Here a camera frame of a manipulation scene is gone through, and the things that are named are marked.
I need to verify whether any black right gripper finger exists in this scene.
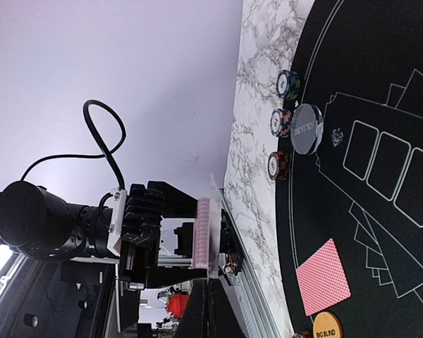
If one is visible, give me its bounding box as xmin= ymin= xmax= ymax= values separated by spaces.
xmin=176 ymin=280 xmax=245 ymax=338

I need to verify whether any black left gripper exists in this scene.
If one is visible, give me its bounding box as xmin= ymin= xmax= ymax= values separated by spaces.
xmin=107 ymin=180 xmax=240 ymax=335

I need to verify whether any red playing card deck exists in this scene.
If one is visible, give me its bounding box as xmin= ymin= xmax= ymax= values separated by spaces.
xmin=192 ymin=197 xmax=221 ymax=275

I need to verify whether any red card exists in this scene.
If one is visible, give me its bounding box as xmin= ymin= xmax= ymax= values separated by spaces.
xmin=295 ymin=238 xmax=351 ymax=316

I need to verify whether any orange big blind button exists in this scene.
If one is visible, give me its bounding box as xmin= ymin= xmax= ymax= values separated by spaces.
xmin=313 ymin=311 xmax=344 ymax=338

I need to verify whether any red poker chip stack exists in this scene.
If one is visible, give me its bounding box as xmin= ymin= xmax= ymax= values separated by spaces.
xmin=267 ymin=151 xmax=290 ymax=181

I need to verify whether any black white poker chip stack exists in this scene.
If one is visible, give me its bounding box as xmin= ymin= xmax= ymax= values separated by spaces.
xmin=269 ymin=108 xmax=293 ymax=138

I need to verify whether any green poker chip stack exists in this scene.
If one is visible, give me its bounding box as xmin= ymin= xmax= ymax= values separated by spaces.
xmin=276 ymin=70 xmax=300 ymax=100

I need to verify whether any silver dealer button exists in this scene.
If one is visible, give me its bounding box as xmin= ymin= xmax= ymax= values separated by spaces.
xmin=290 ymin=104 xmax=324 ymax=155

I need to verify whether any round black poker mat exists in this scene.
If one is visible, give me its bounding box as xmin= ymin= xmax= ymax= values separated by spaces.
xmin=276 ymin=1 xmax=423 ymax=337

